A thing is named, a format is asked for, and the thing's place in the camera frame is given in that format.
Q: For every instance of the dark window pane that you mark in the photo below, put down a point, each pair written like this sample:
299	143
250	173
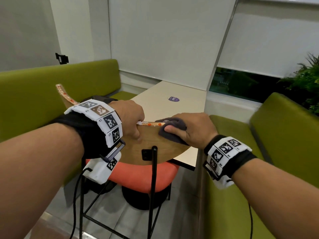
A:
236	84

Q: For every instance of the black wall bracket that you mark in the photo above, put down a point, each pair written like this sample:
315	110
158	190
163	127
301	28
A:
62	58

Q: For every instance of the black round table base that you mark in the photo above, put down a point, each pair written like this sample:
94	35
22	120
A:
139	199

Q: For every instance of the wooden chair with orange seat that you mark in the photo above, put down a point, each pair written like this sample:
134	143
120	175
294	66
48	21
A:
149	139

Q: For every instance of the person's right hand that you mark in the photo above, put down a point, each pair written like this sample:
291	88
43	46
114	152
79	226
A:
197	129

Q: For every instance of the white roller blind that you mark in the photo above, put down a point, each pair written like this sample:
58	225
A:
269	39
169	39

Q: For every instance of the person's right forearm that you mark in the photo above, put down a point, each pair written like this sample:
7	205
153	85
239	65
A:
279	201

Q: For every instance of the green leafy plant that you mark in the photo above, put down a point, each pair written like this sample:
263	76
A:
304	87

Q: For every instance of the white table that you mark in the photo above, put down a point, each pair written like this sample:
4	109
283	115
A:
159	99

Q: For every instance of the dark grey cleaning cloth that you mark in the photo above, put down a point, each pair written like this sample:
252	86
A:
172	138

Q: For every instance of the purple round sticker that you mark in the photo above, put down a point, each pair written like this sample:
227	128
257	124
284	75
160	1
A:
173	99

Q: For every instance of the person's left hand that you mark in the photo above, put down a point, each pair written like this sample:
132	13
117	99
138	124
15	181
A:
129	114

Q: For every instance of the green upholstered bench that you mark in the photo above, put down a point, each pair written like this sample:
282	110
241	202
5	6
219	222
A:
286	136
37	97

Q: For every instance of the person's left forearm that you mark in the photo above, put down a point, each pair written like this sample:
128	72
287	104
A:
37	176

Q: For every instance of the white tag wrist band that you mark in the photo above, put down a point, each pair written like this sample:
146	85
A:
84	131
231	156

